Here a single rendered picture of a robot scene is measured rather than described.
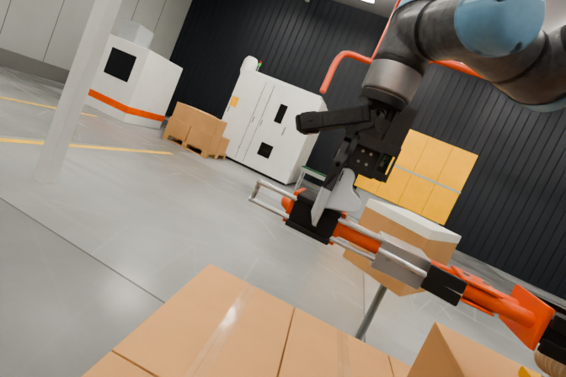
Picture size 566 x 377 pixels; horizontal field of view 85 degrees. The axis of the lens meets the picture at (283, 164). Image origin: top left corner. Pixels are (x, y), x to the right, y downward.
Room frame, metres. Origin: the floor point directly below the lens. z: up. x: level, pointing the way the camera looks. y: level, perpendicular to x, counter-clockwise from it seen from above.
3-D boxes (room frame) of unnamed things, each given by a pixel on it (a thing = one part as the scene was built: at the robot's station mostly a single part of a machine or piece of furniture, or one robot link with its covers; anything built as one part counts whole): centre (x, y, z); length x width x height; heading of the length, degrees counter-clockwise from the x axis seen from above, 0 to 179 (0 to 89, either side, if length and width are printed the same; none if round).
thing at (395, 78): (0.47, -0.10, 1.30); 0.08 x 0.08 x 0.05
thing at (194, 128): (7.41, 2.11, 0.45); 1.21 x 1.02 x 0.90; 77
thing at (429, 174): (7.76, -2.96, 1.24); 2.22 x 0.91 x 2.48; 77
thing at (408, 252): (0.45, -0.21, 1.07); 0.07 x 0.07 x 0.04; 78
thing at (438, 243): (1.97, -0.92, 0.82); 0.60 x 0.40 x 0.40; 136
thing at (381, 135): (0.47, -0.10, 1.22); 0.09 x 0.08 x 0.12; 78
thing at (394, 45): (0.47, -0.10, 1.37); 0.09 x 0.08 x 0.11; 23
